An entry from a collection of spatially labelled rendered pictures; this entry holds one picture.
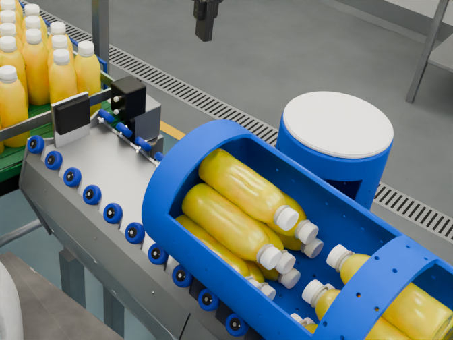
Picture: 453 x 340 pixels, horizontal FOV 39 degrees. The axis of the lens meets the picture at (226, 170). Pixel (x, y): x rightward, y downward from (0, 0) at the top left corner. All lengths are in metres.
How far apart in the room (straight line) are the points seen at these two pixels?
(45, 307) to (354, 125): 0.87
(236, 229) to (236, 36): 3.16
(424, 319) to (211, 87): 2.78
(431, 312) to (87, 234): 0.78
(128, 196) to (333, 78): 2.60
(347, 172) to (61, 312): 0.75
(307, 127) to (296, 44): 2.66
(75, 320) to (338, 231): 0.51
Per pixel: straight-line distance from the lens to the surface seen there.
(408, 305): 1.01
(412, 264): 1.00
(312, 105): 1.65
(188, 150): 1.13
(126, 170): 1.54
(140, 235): 1.32
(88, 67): 1.68
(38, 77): 1.77
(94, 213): 1.43
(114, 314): 2.05
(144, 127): 1.90
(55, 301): 1.16
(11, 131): 1.61
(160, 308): 1.34
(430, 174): 3.35
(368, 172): 1.57
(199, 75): 3.72
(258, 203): 1.11
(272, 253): 1.09
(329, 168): 1.52
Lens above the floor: 1.91
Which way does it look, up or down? 39 degrees down
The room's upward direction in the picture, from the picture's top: 8 degrees clockwise
